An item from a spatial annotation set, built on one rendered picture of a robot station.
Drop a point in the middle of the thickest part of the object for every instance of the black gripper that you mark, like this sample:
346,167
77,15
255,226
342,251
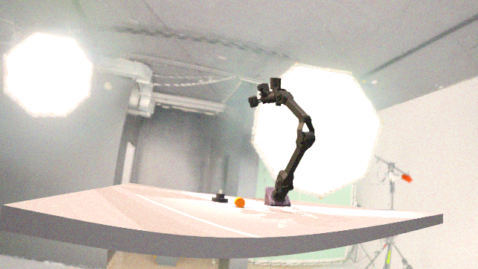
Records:
254,101

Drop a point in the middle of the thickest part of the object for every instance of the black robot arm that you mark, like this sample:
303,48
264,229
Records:
284,178

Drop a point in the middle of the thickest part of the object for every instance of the orange knob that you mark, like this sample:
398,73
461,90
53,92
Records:
239,202

